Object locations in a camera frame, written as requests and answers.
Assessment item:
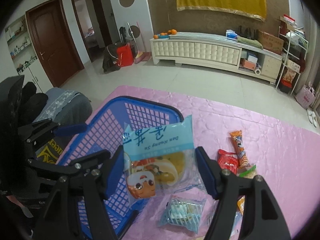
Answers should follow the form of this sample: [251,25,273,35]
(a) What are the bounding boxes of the orange chip packet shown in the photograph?
[237,196,245,215]

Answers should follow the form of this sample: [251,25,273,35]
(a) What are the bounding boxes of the long cracker pack green ends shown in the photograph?
[237,165,257,179]

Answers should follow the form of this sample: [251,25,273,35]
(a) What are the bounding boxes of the egg yolk pastry blue pack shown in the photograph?
[123,115,203,200]

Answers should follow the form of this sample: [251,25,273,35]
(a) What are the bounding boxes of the light blue striped snack pack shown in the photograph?
[158,195,206,233]

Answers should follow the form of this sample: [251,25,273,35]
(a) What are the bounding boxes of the blue plastic basket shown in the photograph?
[56,95,185,240]

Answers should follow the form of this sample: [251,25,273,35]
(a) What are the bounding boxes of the orange stick snack pack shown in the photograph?
[229,130,250,167]

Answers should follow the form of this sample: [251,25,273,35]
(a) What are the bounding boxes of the pink quilted table cover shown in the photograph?
[92,84,320,240]

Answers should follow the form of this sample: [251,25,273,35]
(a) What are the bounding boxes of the red snack packet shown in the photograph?
[217,149,239,174]

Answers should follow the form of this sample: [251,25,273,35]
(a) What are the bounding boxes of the dark brown wooden door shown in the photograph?
[25,0,84,87]

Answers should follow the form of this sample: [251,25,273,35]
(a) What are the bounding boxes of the black bag on floor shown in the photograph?
[103,42,123,74]

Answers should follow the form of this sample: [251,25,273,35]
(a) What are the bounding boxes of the white slippers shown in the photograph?
[306,108,318,128]

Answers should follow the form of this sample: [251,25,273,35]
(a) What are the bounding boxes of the red bag on floor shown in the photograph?
[117,43,134,67]

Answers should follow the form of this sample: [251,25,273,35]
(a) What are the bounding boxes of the pink shopping bag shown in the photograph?
[295,82,316,109]

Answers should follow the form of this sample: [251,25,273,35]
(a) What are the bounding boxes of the broom and dustpan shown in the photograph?
[127,22,151,64]

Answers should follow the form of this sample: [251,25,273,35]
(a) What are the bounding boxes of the oranges on blue plate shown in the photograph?
[153,29,178,39]

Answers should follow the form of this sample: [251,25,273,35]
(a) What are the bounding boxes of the white metal shelf rack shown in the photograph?
[276,14,309,95]

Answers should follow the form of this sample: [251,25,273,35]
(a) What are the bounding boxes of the cardboard box on cabinet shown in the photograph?
[258,30,284,55]

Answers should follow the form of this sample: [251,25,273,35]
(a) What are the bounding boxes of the green folded cloth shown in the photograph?
[236,35,263,49]

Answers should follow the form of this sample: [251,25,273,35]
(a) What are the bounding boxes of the white TV cabinet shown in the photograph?
[150,32,283,83]

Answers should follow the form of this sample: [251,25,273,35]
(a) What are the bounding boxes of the blue tissue pack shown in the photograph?
[226,29,238,40]

